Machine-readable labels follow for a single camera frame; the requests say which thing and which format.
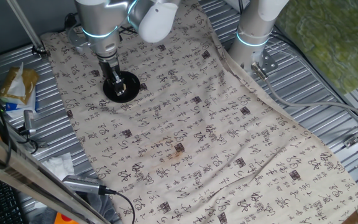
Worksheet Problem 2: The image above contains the aluminium pole with clamp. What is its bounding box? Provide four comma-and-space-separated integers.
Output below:
6, 0, 48, 58

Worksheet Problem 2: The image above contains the crumpled white tissue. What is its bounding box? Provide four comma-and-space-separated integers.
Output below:
41, 152, 76, 181

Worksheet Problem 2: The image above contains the silver camera on black mount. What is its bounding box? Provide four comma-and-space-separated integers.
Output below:
19, 109, 39, 136

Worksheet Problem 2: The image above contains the orange emergency stop box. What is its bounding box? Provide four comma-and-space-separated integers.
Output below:
53, 212, 80, 224

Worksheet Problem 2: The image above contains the beige calligraphy print cloth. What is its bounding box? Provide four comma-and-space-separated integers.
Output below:
40, 0, 358, 224

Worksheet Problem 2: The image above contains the black mount cable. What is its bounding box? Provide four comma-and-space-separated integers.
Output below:
19, 129, 40, 156

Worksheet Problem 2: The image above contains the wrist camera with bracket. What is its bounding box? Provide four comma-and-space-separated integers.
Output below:
64, 12, 91, 47

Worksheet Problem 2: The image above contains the aluminium frame beam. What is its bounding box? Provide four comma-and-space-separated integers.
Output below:
0, 123, 111, 224

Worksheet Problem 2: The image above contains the yellow tissue pack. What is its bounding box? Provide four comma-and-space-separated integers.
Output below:
0, 62, 40, 106

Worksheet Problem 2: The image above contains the black round dish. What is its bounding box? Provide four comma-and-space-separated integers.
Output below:
103, 70, 141, 104

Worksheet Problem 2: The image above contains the black camera cable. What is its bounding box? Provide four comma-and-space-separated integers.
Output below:
99, 185, 136, 224

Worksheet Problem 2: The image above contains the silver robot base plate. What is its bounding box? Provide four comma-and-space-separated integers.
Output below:
244, 49, 279, 77

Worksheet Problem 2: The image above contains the silver depth camera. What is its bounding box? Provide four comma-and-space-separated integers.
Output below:
62, 175, 102, 195

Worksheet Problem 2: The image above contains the thick black gripper cable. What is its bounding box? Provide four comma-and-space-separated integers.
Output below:
118, 26, 139, 35

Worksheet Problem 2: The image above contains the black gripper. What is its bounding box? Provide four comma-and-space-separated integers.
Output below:
98, 57, 124, 96

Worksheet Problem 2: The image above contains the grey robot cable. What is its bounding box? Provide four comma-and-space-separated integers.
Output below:
250, 62, 358, 125

